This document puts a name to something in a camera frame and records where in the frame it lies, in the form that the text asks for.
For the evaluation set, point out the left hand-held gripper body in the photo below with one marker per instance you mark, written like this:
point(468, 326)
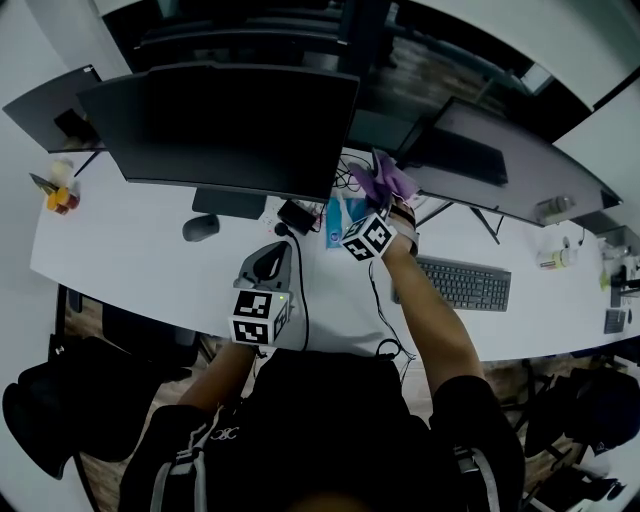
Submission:
point(255, 315)

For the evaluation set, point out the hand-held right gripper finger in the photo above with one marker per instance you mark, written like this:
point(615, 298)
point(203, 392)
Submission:
point(405, 215)

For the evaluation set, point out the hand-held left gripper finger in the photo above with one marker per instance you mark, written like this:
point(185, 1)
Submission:
point(290, 275)
point(247, 267)

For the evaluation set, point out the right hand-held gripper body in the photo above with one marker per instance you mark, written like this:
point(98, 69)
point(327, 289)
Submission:
point(367, 237)

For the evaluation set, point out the purple cloth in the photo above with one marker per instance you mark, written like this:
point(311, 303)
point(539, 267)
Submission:
point(385, 177)

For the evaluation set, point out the wide black monitor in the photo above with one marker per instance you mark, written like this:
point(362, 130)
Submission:
point(525, 165)

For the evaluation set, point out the person's right forearm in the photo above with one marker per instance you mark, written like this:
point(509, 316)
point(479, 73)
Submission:
point(435, 330)

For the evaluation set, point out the person's left forearm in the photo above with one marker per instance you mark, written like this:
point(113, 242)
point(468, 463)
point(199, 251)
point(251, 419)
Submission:
point(220, 380)

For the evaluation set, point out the left black monitor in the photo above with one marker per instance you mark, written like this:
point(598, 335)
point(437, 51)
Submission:
point(225, 130)

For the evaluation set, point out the dark grey monitor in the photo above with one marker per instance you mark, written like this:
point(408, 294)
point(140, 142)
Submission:
point(45, 110)

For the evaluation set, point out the blue tissue packet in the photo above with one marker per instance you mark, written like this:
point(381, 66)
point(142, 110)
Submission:
point(337, 225)

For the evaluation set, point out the black power adapter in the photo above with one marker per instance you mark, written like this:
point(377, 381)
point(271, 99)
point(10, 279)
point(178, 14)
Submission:
point(297, 216)

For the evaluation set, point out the grey computer mouse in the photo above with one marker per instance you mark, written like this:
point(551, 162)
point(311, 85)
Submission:
point(201, 227)

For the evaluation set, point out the person's black clothing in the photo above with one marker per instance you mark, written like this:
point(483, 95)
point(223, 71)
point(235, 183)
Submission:
point(320, 435)

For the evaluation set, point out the clear bottle yellow label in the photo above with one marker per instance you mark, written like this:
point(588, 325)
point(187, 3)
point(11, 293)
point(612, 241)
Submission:
point(557, 259)

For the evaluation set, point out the orange-lid jar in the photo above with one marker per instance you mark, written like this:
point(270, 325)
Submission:
point(56, 202)
point(71, 199)

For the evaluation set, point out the clear plastic cup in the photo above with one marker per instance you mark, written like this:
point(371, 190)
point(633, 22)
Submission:
point(62, 170)

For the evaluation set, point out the small black keyboard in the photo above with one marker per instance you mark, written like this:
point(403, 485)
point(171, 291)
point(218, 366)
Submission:
point(615, 321)

